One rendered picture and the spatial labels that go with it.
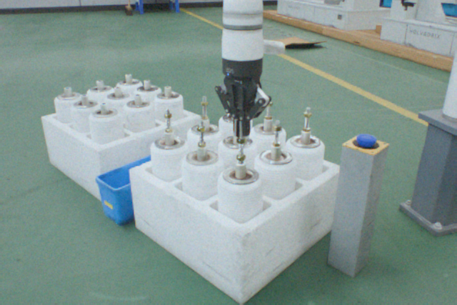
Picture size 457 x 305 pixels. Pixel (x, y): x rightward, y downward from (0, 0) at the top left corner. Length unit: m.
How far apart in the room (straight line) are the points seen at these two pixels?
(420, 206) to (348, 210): 0.36
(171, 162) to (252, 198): 0.24
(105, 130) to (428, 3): 2.87
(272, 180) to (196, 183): 0.17
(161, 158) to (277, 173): 0.28
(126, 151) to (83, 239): 0.28
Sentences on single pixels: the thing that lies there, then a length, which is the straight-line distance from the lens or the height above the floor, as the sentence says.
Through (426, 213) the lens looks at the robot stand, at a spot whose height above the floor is 0.04.
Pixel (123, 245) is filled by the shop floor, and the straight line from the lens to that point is 1.07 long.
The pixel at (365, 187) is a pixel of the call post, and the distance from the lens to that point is 0.85.
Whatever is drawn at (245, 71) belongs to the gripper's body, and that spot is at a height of 0.48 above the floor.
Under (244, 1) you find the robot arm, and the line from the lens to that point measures 0.69.
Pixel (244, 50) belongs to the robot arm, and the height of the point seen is 0.52.
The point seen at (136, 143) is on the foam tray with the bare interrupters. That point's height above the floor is 0.16.
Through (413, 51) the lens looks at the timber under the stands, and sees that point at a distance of 3.29.
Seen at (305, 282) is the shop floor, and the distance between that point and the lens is 0.96.
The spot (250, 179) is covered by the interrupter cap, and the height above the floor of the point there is 0.25.
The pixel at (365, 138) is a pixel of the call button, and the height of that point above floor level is 0.33.
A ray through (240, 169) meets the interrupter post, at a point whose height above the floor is 0.27.
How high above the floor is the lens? 0.65
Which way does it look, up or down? 23 degrees down
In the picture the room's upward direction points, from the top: straight up
